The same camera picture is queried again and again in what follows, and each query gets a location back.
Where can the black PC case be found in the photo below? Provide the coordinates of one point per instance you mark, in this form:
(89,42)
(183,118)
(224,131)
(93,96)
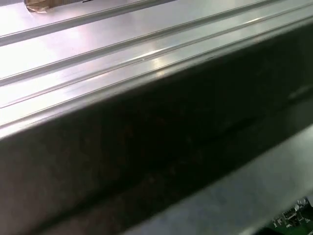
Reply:
(146,147)

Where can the green motherboard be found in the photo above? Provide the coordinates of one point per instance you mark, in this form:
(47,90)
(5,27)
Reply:
(298,220)

